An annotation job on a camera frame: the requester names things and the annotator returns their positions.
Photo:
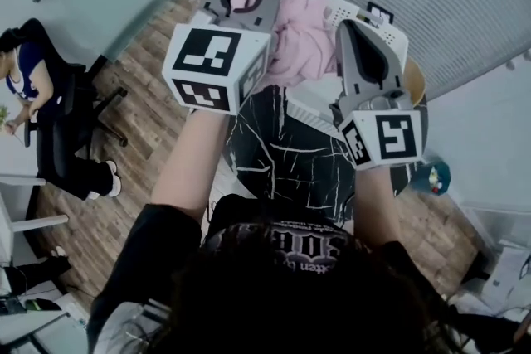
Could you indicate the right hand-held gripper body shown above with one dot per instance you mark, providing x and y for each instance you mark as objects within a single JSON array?
[{"x": 394, "y": 134}]

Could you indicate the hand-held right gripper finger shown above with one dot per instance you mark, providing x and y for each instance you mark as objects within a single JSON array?
[
  {"x": 346, "y": 62},
  {"x": 395, "y": 66}
]

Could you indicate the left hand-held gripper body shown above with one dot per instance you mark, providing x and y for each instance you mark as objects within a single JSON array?
[{"x": 215, "y": 66}]

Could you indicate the white plastic laundry basket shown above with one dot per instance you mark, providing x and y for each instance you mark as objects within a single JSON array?
[{"x": 392, "y": 35}]

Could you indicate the pink laundry garment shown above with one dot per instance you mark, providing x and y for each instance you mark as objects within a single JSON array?
[{"x": 298, "y": 37}]

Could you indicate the person's left forearm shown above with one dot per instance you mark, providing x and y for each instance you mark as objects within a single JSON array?
[{"x": 191, "y": 161}]

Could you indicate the person's right forearm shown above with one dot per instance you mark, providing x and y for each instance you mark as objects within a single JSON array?
[{"x": 373, "y": 203}]

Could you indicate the round wooden stool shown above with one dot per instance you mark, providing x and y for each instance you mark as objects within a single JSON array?
[{"x": 415, "y": 80}]

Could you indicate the black framed tag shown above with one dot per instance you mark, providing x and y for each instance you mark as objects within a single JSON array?
[{"x": 380, "y": 13}]

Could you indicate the teal pouch with colourful toys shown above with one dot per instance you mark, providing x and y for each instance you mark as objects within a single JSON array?
[{"x": 439, "y": 174}]

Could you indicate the black marble round table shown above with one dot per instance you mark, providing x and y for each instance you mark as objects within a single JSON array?
[{"x": 290, "y": 153}]

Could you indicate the black office chair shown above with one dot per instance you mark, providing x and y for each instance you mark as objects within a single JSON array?
[{"x": 79, "y": 95}]

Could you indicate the white cardboard boxes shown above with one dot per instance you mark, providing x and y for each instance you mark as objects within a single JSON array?
[{"x": 508, "y": 277}]

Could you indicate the person's black printed t-shirt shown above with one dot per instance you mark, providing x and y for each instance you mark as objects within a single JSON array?
[{"x": 166, "y": 253}]

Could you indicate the white desk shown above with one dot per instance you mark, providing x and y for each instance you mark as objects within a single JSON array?
[{"x": 16, "y": 153}]

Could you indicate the small green plant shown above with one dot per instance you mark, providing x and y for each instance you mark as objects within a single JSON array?
[{"x": 3, "y": 114}]

